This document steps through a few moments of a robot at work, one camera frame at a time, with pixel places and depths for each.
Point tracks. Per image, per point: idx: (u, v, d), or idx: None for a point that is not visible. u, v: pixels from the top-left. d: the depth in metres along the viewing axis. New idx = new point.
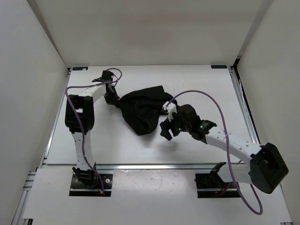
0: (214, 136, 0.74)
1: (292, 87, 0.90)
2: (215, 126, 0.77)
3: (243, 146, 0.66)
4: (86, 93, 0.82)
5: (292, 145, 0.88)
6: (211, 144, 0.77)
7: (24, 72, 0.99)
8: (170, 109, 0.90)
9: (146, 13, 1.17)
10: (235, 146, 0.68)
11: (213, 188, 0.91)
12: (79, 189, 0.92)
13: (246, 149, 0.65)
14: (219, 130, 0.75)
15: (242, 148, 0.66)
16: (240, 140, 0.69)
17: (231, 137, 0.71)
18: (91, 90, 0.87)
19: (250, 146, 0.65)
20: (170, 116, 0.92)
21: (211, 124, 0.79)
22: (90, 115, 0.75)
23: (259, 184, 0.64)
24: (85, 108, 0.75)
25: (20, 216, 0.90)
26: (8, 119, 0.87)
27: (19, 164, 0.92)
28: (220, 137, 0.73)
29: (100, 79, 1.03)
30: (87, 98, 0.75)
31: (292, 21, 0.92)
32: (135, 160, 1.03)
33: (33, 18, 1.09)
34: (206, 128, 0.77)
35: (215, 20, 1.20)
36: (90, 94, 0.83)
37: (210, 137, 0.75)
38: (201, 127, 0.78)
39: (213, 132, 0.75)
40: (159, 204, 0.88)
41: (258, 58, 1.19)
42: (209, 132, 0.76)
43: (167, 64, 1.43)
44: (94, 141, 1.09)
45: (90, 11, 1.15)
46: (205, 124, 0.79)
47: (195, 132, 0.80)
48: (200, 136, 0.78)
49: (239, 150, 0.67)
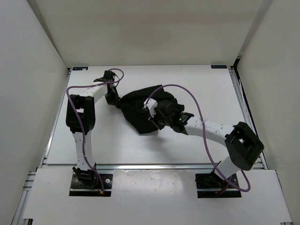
0: (192, 125, 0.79)
1: (292, 87, 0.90)
2: (193, 116, 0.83)
3: (219, 129, 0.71)
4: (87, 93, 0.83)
5: (291, 145, 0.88)
6: (191, 133, 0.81)
7: (24, 72, 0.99)
8: (150, 105, 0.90)
9: (145, 13, 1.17)
10: (212, 131, 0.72)
11: (214, 189, 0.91)
12: (79, 189, 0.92)
13: (221, 131, 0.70)
14: (195, 119, 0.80)
15: (217, 131, 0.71)
16: (216, 124, 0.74)
17: (207, 123, 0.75)
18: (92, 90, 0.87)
19: (224, 129, 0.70)
20: (152, 112, 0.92)
21: (188, 116, 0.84)
22: (92, 114, 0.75)
23: (239, 163, 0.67)
24: (86, 108, 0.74)
25: (20, 216, 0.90)
26: (8, 119, 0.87)
27: (19, 164, 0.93)
28: (197, 125, 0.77)
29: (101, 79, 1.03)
30: (89, 98, 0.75)
31: (292, 20, 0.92)
32: (136, 160, 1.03)
33: (33, 18, 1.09)
34: (184, 120, 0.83)
35: (216, 20, 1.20)
36: (92, 94, 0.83)
37: (189, 127, 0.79)
38: (181, 119, 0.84)
39: (191, 122, 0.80)
40: (159, 204, 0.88)
41: (258, 59, 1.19)
42: (188, 123, 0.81)
43: (167, 64, 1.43)
44: (93, 141, 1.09)
45: (90, 11, 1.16)
46: (183, 116, 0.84)
47: (175, 125, 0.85)
48: (180, 128, 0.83)
49: (215, 133, 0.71)
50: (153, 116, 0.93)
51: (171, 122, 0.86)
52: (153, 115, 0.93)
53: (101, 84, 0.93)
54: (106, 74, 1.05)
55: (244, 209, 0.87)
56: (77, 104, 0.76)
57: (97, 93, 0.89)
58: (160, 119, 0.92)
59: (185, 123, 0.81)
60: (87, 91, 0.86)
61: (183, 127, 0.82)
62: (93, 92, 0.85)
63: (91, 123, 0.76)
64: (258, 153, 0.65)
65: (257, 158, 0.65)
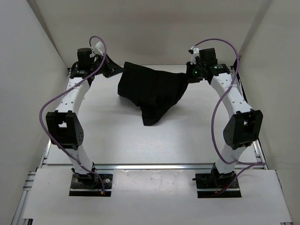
0: (219, 81, 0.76)
1: (292, 86, 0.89)
2: (228, 73, 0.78)
3: (236, 102, 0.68)
4: (67, 107, 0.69)
5: (292, 145, 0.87)
6: (213, 84, 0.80)
7: (24, 72, 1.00)
8: (195, 52, 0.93)
9: (145, 13, 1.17)
10: (230, 99, 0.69)
11: (213, 188, 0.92)
12: (79, 189, 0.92)
13: (236, 105, 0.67)
14: (227, 78, 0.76)
15: (234, 102, 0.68)
16: (238, 96, 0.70)
17: (233, 90, 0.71)
18: (71, 97, 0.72)
19: (242, 105, 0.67)
20: (193, 59, 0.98)
21: (225, 69, 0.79)
22: (77, 128, 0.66)
23: (227, 137, 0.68)
24: (68, 127, 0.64)
25: (20, 216, 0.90)
26: (8, 119, 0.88)
27: (19, 164, 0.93)
28: (224, 84, 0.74)
29: (77, 72, 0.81)
30: (71, 114, 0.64)
31: (292, 20, 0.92)
32: (136, 160, 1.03)
33: (32, 18, 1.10)
34: (217, 71, 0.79)
35: (215, 20, 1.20)
36: (72, 106, 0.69)
37: (216, 79, 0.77)
38: (214, 67, 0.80)
39: (221, 77, 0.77)
40: (159, 204, 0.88)
41: (257, 59, 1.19)
42: (219, 76, 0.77)
43: (167, 64, 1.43)
44: (94, 142, 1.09)
45: (90, 11, 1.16)
46: (219, 66, 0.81)
47: (206, 69, 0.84)
48: (208, 75, 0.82)
49: (231, 103, 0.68)
50: (192, 63, 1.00)
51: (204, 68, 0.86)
52: (193, 63, 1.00)
53: (81, 83, 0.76)
54: (83, 61, 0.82)
55: (244, 208, 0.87)
56: (57, 119, 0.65)
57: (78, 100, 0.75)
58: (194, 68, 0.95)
59: (217, 73, 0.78)
60: (65, 100, 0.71)
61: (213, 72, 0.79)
62: (74, 101, 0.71)
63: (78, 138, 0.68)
64: (250, 141, 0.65)
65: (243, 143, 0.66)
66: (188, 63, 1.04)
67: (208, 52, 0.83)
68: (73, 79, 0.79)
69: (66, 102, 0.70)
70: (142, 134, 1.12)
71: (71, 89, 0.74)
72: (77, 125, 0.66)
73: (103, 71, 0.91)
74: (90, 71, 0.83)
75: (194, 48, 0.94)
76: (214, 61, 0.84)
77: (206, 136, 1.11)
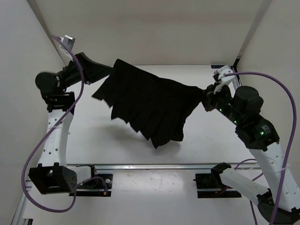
0: (269, 159, 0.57)
1: (292, 86, 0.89)
2: (277, 144, 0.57)
3: (290, 193, 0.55)
4: (51, 158, 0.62)
5: (292, 144, 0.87)
6: (256, 155, 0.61)
7: (24, 72, 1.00)
8: (224, 82, 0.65)
9: (145, 13, 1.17)
10: (283, 189, 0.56)
11: (213, 189, 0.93)
12: (79, 189, 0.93)
13: (290, 198, 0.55)
14: (277, 153, 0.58)
15: (288, 193, 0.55)
16: (291, 182, 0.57)
17: (287, 176, 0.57)
18: (54, 142, 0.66)
19: (296, 196, 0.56)
20: (218, 89, 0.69)
21: (274, 136, 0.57)
22: (69, 181, 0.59)
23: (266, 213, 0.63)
24: (58, 183, 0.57)
25: (20, 216, 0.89)
26: (8, 118, 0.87)
27: (18, 164, 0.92)
28: (274, 164, 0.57)
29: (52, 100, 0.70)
30: (57, 168, 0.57)
31: (292, 20, 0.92)
32: (136, 160, 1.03)
33: (32, 17, 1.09)
34: (264, 138, 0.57)
35: (215, 20, 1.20)
36: (57, 154, 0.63)
37: (265, 156, 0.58)
38: (261, 133, 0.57)
39: (271, 153, 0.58)
40: (159, 204, 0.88)
41: (258, 59, 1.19)
42: (267, 151, 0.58)
43: (167, 64, 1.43)
44: (94, 142, 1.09)
45: (90, 11, 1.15)
46: (265, 128, 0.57)
47: (243, 130, 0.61)
48: (251, 137, 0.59)
49: (284, 193, 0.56)
50: (215, 92, 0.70)
51: (242, 124, 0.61)
52: (217, 91, 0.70)
53: (62, 119, 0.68)
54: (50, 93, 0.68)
55: (244, 208, 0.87)
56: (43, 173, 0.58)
57: (68, 119, 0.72)
58: (221, 104, 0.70)
59: (265, 146, 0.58)
60: (48, 146, 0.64)
61: (258, 143, 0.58)
62: (58, 146, 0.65)
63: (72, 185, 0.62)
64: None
65: None
66: (208, 88, 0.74)
67: (253, 105, 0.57)
68: (51, 113, 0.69)
69: (49, 150, 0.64)
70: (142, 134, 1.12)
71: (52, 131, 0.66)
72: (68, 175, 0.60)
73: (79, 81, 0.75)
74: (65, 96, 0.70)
75: (222, 72, 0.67)
76: (256, 117, 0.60)
77: (206, 136, 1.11)
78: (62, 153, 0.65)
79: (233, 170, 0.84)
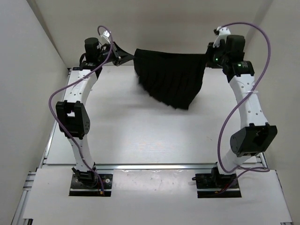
0: (240, 83, 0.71)
1: (292, 86, 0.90)
2: (251, 75, 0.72)
3: (252, 112, 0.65)
4: (76, 98, 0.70)
5: (292, 144, 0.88)
6: (232, 84, 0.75)
7: (24, 73, 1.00)
8: (222, 34, 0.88)
9: (146, 13, 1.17)
10: (246, 107, 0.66)
11: (213, 188, 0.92)
12: (79, 189, 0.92)
13: (251, 114, 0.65)
14: (249, 81, 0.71)
15: (250, 112, 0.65)
16: (256, 106, 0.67)
17: (252, 98, 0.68)
18: (79, 88, 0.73)
19: (258, 116, 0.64)
20: (217, 41, 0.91)
21: (249, 69, 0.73)
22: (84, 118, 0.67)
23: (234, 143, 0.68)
24: (76, 116, 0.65)
25: (20, 216, 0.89)
26: (9, 119, 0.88)
27: (19, 164, 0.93)
28: (244, 88, 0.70)
29: (86, 63, 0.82)
30: (78, 105, 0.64)
31: (292, 21, 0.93)
32: (136, 160, 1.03)
33: (32, 18, 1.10)
34: (240, 70, 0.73)
35: (215, 21, 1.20)
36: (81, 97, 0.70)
37: (236, 81, 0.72)
38: (239, 65, 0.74)
39: (242, 79, 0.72)
40: (159, 203, 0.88)
41: (258, 59, 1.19)
42: (240, 77, 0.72)
43: None
44: (94, 141, 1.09)
45: (90, 11, 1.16)
46: (243, 64, 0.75)
47: (227, 65, 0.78)
48: (230, 70, 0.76)
49: (247, 112, 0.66)
50: (214, 45, 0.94)
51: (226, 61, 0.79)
52: (215, 45, 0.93)
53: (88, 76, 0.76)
54: (91, 54, 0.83)
55: (245, 209, 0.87)
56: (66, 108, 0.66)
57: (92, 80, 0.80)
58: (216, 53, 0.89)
59: (239, 74, 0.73)
60: (74, 90, 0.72)
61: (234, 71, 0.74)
62: (82, 92, 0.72)
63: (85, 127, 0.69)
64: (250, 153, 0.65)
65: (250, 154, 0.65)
66: (210, 44, 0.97)
67: (236, 43, 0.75)
68: (82, 71, 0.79)
69: (75, 93, 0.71)
70: (142, 133, 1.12)
71: (79, 81, 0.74)
72: (84, 114, 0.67)
73: (111, 59, 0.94)
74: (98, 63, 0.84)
75: (221, 28, 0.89)
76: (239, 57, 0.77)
77: (206, 136, 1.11)
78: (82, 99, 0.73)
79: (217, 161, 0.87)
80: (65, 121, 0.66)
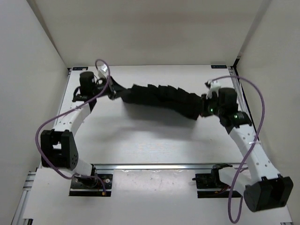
0: (241, 135, 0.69)
1: (292, 86, 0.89)
2: (250, 125, 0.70)
3: (261, 164, 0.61)
4: (64, 127, 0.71)
5: (292, 144, 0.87)
6: (232, 136, 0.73)
7: (24, 73, 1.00)
8: (213, 86, 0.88)
9: (145, 13, 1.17)
10: (254, 159, 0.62)
11: (213, 188, 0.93)
12: (79, 189, 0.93)
13: (260, 168, 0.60)
14: (249, 131, 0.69)
15: (258, 164, 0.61)
16: (264, 157, 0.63)
17: (257, 148, 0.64)
18: (70, 118, 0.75)
19: (268, 168, 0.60)
20: (209, 93, 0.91)
21: (246, 119, 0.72)
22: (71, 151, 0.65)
23: (248, 198, 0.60)
24: (62, 146, 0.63)
25: (21, 216, 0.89)
26: (8, 118, 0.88)
27: (18, 164, 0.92)
28: (246, 139, 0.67)
29: (80, 97, 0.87)
30: (66, 133, 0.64)
31: (292, 20, 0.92)
32: (136, 160, 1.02)
33: (32, 18, 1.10)
34: (237, 121, 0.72)
35: (215, 20, 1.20)
36: (70, 126, 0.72)
37: (237, 133, 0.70)
38: (236, 117, 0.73)
39: (242, 130, 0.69)
40: (159, 204, 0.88)
41: (258, 59, 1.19)
42: (239, 128, 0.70)
43: (167, 64, 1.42)
44: (94, 141, 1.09)
45: (90, 11, 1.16)
46: (240, 115, 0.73)
47: (224, 117, 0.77)
48: (228, 123, 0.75)
49: (256, 165, 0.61)
50: (207, 97, 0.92)
51: (222, 113, 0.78)
52: (209, 97, 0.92)
53: (81, 106, 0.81)
54: (86, 88, 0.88)
55: (244, 208, 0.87)
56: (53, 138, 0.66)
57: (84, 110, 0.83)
58: (211, 104, 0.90)
59: (237, 125, 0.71)
60: (64, 119, 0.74)
61: (232, 123, 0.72)
62: (72, 121, 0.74)
63: (72, 161, 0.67)
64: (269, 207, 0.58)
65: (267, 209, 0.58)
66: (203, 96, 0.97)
67: (228, 98, 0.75)
68: (75, 102, 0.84)
69: (64, 122, 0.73)
70: (142, 133, 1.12)
71: (72, 111, 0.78)
72: (72, 146, 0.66)
73: (107, 93, 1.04)
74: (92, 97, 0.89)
75: (212, 81, 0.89)
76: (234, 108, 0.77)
77: (206, 136, 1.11)
78: (72, 129, 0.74)
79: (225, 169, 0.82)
80: (49, 153, 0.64)
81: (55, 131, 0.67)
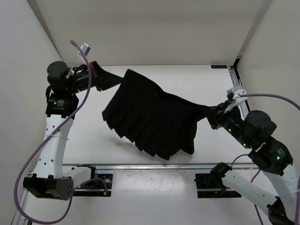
0: (287, 183, 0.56)
1: (293, 86, 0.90)
2: (291, 165, 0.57)
3: None
4: (47, 169, 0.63)
5: (292, 145, 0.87)
6: (267, 175, 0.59)
7: (24, 73, 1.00)
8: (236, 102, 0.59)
9: (146, 13, 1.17)
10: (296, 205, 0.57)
11: (213, 189, 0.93)
12: (79, 189, 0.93)
13: None
14: (293, 175, 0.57)
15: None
16: None
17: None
18: (50, 152, 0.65)
19: None
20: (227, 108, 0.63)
21: (288, 158, 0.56)
22: (63, 192, 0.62)
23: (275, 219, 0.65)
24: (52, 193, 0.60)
25: (20, 216, 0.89)
26: (8, 119, 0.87)
27: (18, 165, 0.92)
28: (290, 187, 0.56)
29: (55, 104, 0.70)
30: (51, 184, 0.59)
31: (292, 20, 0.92)
32: (136, 160, 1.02)
33: (32, 18, 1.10)
34: (281, 164, 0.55)
35: (215, 21, 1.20)
36: (53, 166, 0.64)
37: (281, 180, 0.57)
38: (277, 159, 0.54)
39: (287, 176, 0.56)
40: (159, 204, 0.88)
41: (258, 59, 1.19)
42: (284, 174, 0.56)
43: (167, 64, 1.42)
44: (94, 142, 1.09)
45: (90, 11, 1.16)
46: (279, 152, 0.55)
47: (260, 157, 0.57)
48: (268, 165, 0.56)
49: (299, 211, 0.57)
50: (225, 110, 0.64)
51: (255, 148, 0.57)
52: (228, 110, 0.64)
53: (60, 127, 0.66)
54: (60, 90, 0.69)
55: (244, 208, 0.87)
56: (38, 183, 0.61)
57: (68, 124, 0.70)
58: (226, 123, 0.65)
59: (281, 171, 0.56)
60: (44, 157, 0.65)
61: (275, 168, 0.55)
62: (54, 157, 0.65)
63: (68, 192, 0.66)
64: None
65: None
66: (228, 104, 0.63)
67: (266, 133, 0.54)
68: (49, 118, 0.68)
69: (46, 161, 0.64)
70: None
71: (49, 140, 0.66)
72: (63, 186, 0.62)
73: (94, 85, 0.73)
74: (71, 98, 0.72)
75: (236, 93, 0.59)
76: (269, 140, 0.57)
77: (206, 136, 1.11)
78: (58, 162, 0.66)
79: (235, 174, 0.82)
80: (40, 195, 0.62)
81: (37, 178, 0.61)
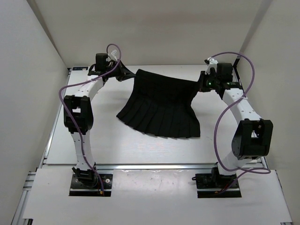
0: (231, 94, 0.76)
1: (293, 86, 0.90)
2: (240, 88, 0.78)
3: (245, 111, 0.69)
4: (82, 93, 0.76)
5: (292, 145, 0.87)
6: (225, 99, 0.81)
7: (24, 73, 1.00)
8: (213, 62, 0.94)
9: (145, 13, 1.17)
10: (240, 108, 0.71)
11: (213, 188, 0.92)
12: (79, 189, 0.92)
13: (244, 113, 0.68)
14: (238, 92, 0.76)
15: (243, 111, 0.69)
16: (248, 107, 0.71)
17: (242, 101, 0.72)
18: (87, 87, 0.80)
19: (251, 115, 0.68)
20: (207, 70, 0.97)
21: (237, 84, 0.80)
22: (88, 117, 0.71)
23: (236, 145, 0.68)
24: (81, 108, 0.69)
25: (20, 216, 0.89)
26: (8, 118, 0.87)
27: (18, 164, 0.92)
28: (235, 97, 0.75)
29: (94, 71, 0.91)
30: (85, 98, 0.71)
31: (292, 21, 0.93)
32: (136, 160, 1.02)
33: (32, 18, 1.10)
34: (229, 86, 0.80)
35: (215, 21, 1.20)
36: (87, 93, 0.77)
37: (228, 94, 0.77)
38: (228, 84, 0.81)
39: (232, 91, 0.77)
40: (159, 204, 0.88)
41: (257, 60, 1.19)
42: (230, 90, 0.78)
43: (167, 64, 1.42)
44: (94, 141, 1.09)
45: (90, 11, 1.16)
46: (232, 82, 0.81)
47: (219, 85, 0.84)
48: (221, 90, 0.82)
49: (241, 112, 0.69)
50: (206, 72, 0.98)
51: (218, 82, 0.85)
52: (207, 73, 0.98)
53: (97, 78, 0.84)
54: (99, 64, 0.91)
55: (244, 208, 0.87)
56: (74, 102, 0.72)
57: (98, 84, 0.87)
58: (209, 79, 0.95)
59: (229, 88, 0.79)
60: (82, 89, 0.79)
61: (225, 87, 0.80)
62: (89, 90, 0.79)
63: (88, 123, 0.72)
64: (253, 153, 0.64)
65: (251, 156, 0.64)
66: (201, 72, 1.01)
67: (224, 68, 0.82)
68: (91, 76, 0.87)
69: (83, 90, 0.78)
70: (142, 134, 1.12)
71: (88, 82, 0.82)
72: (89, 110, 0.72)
73: (116, 74, 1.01)
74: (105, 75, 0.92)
75: (210, 58, 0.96)
76: (228, 78, 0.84)
77: (206, 135, 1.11)
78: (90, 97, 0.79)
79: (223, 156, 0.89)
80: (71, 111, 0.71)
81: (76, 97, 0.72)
